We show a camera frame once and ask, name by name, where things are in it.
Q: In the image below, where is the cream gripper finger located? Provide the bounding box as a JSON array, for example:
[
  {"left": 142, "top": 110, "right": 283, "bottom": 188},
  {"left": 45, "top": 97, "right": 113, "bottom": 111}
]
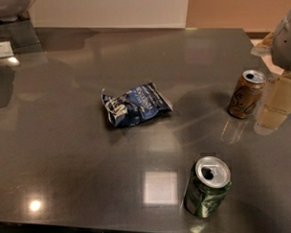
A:
[
  {"left": 251, "top": 33, "right": 274, "bottom": 57},
  {"left": 257, "top": 70, "right": 291, "bottom": 130}
]

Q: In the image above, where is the green soda can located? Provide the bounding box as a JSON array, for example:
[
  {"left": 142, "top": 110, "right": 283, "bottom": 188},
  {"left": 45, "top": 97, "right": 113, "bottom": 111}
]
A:
[{"left": 183, "top": 156, "right": 232, "bottom": 219}]

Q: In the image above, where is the brown soda can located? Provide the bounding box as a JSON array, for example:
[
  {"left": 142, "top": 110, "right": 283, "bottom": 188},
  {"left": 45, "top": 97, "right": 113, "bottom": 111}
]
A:
[{"left": 228, "top": 69, "right": 267, "bottom": 119}]

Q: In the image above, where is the blue chip bag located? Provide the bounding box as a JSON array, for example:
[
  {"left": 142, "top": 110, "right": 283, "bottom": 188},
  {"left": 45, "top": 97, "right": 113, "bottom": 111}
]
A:
[{"left": 101, "top": 82, "right": 173, "bottom": 128}]

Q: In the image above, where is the white rounded object top left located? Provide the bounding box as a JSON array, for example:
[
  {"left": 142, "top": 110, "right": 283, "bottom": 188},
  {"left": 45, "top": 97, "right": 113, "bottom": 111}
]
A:
[{"left": 0, "top": 0, "right": 35, "bottom": 22}]

